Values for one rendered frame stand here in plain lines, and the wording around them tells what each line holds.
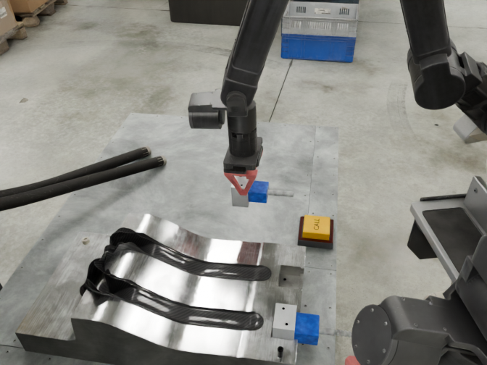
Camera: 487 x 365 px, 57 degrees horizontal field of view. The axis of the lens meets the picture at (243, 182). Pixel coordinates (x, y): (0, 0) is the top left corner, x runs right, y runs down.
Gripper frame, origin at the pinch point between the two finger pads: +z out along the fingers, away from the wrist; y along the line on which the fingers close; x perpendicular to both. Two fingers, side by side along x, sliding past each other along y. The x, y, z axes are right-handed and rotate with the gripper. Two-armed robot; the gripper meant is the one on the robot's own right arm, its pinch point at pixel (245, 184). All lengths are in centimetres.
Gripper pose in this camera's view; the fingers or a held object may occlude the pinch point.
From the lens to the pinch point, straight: 97.9
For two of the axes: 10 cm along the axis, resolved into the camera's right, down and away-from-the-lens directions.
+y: -1.8, 6.2, -7.6
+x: 9.8, 0.8, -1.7
